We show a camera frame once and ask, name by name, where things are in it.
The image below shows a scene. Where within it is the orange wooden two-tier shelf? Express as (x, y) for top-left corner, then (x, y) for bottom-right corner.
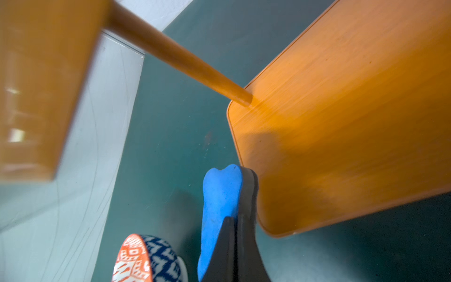
(1, 1), (451, 237)

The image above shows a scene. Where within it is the orange geometric pattern bowl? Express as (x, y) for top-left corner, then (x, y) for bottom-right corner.
(112, 234), (189, 282)

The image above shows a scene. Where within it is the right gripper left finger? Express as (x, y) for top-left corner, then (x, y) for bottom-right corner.
(202, 217), (236, 282)

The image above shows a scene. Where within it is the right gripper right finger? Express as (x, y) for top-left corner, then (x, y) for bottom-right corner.
(237, 215), (270, 282)

